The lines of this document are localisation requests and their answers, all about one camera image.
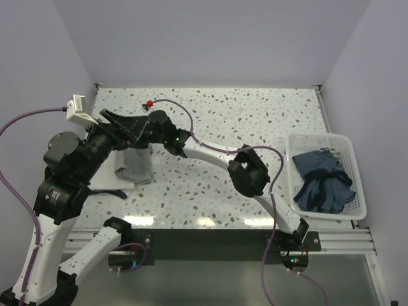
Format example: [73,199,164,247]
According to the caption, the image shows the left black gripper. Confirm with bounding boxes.
[78,107,149,182]

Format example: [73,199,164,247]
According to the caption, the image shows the grey tank top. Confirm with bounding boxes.
[114,145,153,184]

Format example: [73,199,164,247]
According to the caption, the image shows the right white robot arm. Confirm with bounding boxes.
[142,110,309,251]

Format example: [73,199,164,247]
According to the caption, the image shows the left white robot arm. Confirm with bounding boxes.
[1,110,149,305]

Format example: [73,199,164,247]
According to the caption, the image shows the white folded tank top stack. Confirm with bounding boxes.
[89,152,135,200]

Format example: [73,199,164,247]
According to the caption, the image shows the dark blue tank tops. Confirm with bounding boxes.
[292,148,356,214]

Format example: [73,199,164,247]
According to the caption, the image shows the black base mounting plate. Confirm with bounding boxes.
[108,228,323,266]

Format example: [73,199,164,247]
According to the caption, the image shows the white plastic basket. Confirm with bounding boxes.
[286,132,367,221]

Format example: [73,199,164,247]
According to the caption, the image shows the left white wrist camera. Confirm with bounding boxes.
[66,94,98,128]

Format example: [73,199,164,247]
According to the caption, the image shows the aluminium front rail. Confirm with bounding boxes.
[317,226,377,255]

